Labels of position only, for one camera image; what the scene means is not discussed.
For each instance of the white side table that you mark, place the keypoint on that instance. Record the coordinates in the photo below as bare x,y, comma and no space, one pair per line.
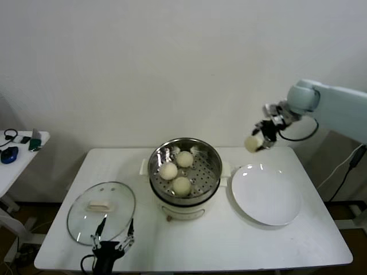
17,172

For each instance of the round white plate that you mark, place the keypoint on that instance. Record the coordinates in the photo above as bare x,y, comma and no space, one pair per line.
266,194

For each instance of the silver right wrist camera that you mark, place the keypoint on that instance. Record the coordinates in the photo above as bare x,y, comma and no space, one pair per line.
271,110

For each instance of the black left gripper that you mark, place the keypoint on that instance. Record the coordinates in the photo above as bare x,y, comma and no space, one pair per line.
106,252

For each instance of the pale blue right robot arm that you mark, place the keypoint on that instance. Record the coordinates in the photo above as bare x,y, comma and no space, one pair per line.
338,106

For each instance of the perforated steel steamer basket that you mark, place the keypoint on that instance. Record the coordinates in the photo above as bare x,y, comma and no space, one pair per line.
203,174

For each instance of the small black gadget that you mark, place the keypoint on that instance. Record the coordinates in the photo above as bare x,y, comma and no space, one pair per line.
26,139

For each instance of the round glass pot lid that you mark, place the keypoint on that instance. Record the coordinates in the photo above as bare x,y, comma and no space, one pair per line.
114,194

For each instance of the green upright device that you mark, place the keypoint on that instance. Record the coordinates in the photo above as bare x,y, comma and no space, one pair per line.
35,143

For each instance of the black power adapter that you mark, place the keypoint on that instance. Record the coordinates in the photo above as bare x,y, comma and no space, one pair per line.
357,159

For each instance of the white table leg frame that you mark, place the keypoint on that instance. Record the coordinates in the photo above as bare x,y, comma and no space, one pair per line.
360,221
16,246

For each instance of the white steamed baozi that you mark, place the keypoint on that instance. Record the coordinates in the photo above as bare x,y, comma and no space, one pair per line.
182,186
185,159
251,144
168,172

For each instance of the white electric cooking pot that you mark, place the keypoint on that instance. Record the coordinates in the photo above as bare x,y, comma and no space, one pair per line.
183,212

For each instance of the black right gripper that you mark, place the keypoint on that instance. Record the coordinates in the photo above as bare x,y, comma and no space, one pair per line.
270,131

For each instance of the blue computer mouse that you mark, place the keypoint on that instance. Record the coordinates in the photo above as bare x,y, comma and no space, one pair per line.
10,154

